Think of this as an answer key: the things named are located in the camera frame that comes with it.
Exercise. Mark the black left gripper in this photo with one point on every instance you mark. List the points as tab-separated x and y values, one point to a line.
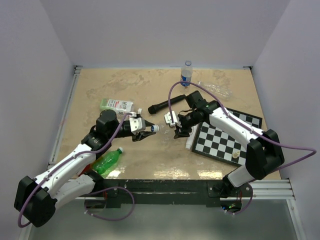
142	135

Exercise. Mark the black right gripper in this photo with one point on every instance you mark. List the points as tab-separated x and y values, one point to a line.
182	131

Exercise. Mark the clear bottle blue cap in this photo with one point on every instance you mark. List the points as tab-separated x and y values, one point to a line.
164	132

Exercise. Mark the green plastic bottle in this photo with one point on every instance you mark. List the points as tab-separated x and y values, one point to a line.
106	163

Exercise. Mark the clear plastic bottle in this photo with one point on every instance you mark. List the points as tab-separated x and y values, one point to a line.
219	91

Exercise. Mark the Pepsi bottle blue label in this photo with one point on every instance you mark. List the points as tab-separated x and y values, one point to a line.
186	73

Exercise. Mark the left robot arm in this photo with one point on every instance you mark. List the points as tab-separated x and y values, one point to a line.
38	198

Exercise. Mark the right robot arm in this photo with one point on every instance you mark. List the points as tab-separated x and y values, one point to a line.
263	153

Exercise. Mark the clear bottle green label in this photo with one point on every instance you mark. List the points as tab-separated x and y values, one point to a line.
119	106

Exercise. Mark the white microphone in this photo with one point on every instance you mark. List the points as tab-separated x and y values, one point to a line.
189	141

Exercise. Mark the black microphone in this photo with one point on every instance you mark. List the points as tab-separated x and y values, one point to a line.
155	108

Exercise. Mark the black white chessboard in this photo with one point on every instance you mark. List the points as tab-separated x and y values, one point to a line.
216	144

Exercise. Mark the cream chess piece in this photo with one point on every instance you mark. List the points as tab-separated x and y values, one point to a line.
236	154

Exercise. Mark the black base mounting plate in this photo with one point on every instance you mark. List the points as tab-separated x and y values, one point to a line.
169	192

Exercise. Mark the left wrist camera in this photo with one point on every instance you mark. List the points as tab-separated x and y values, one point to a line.
137	124

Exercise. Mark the aluminium table frame rail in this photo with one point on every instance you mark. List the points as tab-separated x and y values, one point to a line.
53	159

